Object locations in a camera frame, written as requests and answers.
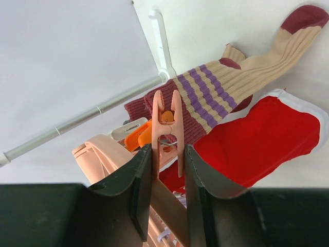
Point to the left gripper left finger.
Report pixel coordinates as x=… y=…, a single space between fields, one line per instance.
x=119 y=204

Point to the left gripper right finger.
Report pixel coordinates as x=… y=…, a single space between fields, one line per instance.
x=203 y=184

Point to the pink clothes peg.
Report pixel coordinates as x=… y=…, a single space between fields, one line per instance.
x=175 y=128

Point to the beige maroon striped sock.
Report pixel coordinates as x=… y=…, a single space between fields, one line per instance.
x=211 y=91

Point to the orange clothes peg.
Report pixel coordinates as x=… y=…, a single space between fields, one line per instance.
x=143 y=134

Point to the red sock white cuff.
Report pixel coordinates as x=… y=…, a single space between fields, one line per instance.
x=277 y=129

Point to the metal drying rack frame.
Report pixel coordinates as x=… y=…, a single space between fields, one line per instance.
x=165 y=72

